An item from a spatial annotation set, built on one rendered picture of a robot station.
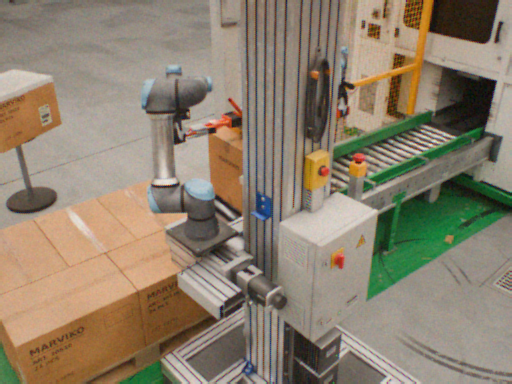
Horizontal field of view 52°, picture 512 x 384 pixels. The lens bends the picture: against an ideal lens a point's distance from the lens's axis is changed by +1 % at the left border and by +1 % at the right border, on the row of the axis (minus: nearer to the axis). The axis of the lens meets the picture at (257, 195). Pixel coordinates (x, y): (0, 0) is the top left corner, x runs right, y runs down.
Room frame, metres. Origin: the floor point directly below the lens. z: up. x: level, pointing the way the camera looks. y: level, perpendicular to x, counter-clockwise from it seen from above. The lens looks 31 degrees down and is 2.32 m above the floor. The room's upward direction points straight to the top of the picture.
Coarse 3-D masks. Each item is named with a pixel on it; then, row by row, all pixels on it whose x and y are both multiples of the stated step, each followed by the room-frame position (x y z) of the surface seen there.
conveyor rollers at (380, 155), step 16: (416, 128) 4.03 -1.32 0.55; (432, 128) 4.02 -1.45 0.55; (384, 144) 3.72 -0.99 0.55; (400, 144) 3.72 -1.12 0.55; (416, 144) 3.72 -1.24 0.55; (432, 144) 3.73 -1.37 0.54; (336, 160) 3.49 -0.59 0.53; (352, 160) 3.49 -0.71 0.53; (368, 160) 3.48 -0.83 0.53; (384, 160) 3.48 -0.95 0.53; (400, 160) 3.47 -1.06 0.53; (432, 160) 3.47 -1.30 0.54; (336, 176) 3.24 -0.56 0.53; (224, 208) 2.79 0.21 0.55
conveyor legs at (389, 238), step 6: (390, 210) 3.07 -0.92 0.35; (390, 216) 3.07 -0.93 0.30; (396, 216) 3.07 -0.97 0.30; (384, 222) 3.13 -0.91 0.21; (390, 222) 3.06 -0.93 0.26; (396, 222) 3.07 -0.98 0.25; (390, 228) 3.05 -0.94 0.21; (390, 234) 3.05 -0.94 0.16; (384, 240) 3.08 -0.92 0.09; (390, 240) 3.05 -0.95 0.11; (384, 246) 3.07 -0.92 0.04; (390, 246) 3.06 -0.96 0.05
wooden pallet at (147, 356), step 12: (192, 324) 2.20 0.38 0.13; (204, 324) 2.31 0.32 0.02; (168, 336) 2.10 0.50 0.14; (180, 336) 2.22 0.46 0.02; (192, 336) 2.21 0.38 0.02; (144, 348) 2.01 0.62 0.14; (156, 348) 2.05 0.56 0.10; (168, 348) 2.12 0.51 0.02; (120, 360) 1.93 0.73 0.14; (132, 360) 2.02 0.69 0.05; (144, 360) 2.01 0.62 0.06; (156, 360) 2.05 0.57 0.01; (108, 372) 1.96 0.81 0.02; (120, 372) 1.96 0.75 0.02; (132, 372) 1.96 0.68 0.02
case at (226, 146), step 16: (224, 128) 2.81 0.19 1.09; (208, 144) 2.77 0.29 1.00; (224, 144) 2.64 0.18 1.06; (240, 144) 2.60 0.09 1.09; (224, 160) 2.65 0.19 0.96; (240, 160) 2.53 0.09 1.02; (224, 176) 2.65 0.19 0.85; (224, 192) 2.66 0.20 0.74; (240, 192) 2.53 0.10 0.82; (240, 208) 2.54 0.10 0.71
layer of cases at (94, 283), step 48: (144, 192) 3.00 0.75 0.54; (0, 240) 2.46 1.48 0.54; (48, 240) 2.46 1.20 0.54; (96, 240) 2.45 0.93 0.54; (144, 240) 2.45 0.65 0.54; (0, 288) 2.05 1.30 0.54; (48, 288) 2.04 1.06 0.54; (96, 288) 2.04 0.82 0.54; (144, 288) 2.04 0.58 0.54; (0, 336) 2.08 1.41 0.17; (48, 336) 1.74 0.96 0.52; (96, 336) 1.87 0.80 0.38; (144, 336) 2.03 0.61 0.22
